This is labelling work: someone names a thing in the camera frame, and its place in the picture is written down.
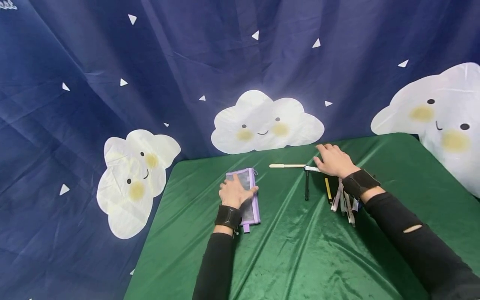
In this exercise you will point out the yellow pen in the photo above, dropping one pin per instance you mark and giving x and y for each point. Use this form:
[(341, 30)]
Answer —
[(328, 190)]

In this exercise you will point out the person's left index finger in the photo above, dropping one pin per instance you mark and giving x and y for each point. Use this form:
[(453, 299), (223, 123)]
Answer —
[(236, 180)]

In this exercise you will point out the person's right fingers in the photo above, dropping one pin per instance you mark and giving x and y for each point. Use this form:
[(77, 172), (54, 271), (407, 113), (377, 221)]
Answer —
[(327, 148)]

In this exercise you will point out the person's left forearm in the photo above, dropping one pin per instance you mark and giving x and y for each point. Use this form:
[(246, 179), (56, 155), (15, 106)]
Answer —
[(215, 266)]

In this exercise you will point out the cream white pen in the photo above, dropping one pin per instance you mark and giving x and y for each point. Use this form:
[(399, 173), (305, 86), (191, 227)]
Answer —
[(287, 166)]

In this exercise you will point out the person's left thumb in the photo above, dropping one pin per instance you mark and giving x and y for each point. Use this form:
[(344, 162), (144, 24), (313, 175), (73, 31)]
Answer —
[(251, 191)]

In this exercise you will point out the black pen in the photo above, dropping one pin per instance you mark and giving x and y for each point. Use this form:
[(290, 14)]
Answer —
[(307, 186)]

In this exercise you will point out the person's right hand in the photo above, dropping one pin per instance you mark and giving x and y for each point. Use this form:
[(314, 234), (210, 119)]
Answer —
[(335, 163)]

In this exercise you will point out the person's right forearm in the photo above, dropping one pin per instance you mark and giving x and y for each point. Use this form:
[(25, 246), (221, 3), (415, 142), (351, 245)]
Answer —
[(420, 246)]

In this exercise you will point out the purple mesh pencil case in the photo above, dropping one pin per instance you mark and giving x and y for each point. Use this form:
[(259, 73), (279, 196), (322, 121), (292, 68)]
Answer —
[(250, 208)]

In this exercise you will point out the pile of assorted pens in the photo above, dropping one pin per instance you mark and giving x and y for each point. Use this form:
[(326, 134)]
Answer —
[(344, 205)]

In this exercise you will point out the white pen with dark tip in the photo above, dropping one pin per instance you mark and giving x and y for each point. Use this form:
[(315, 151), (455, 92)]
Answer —
[(311, 168)]

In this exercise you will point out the person's right thumb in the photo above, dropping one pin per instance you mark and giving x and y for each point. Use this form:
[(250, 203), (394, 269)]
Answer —
[(318, 161)]

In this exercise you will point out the person's left fingers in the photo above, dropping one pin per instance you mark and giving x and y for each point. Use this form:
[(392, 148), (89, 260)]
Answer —
[(224, 185)]

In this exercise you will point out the person's left hand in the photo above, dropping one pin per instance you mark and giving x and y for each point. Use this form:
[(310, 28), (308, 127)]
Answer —
[(233, 195)]

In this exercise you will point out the black wrist band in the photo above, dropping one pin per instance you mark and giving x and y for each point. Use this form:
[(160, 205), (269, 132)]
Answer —
[(360, 182), (227, 217)]

